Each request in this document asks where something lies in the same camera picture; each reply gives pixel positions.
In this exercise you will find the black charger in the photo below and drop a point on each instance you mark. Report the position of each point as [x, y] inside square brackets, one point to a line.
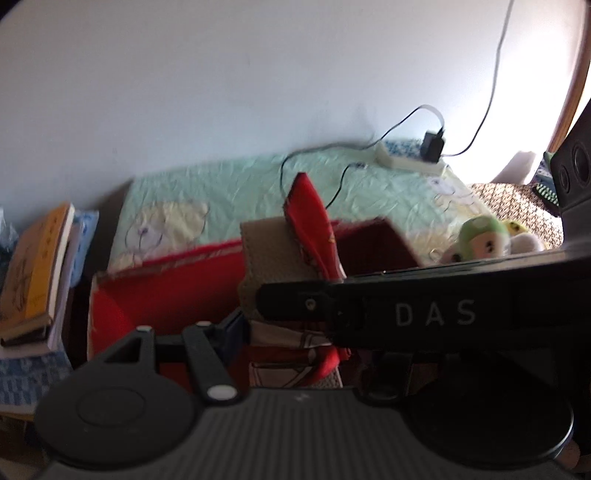
[431, 145]

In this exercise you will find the green smiling plush toy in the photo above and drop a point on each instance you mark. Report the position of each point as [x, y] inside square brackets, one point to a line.
[480, 235]

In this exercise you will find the white fluffy plush toy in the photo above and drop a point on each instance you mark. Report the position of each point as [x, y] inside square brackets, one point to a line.
[526, 242]

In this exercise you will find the red ornament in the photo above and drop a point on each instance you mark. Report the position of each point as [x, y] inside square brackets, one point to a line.
[314, 217]

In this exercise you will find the wooden window frame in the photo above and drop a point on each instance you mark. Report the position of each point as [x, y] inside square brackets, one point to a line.
[570, 106]

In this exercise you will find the white power strip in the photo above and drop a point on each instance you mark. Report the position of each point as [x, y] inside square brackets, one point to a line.
[397, 161]

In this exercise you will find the large red cardboard box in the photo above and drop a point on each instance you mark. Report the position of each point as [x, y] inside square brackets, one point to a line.
[138, 304]

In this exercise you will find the light blue packet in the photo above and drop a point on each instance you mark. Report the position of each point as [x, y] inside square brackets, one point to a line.
[85, 249]

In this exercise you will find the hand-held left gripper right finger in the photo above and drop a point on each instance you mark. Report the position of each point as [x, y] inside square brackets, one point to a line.
[383, 381]

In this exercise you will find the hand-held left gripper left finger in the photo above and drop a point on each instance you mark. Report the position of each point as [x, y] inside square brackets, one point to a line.
[231, 337]

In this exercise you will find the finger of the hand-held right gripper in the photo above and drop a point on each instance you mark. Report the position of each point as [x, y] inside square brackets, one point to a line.
[300, 304]

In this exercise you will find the yellow paperback book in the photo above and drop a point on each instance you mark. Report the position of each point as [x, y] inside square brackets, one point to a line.
[32, 267]

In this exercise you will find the blue patterned cloth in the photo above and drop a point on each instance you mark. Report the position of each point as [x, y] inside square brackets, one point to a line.
[27, 378]

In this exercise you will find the brown cover book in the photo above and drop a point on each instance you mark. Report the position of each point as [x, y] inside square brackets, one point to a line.
[27, 336]

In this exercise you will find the yellow plush toy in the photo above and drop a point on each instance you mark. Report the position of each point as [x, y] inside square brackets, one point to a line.
[515, 227]

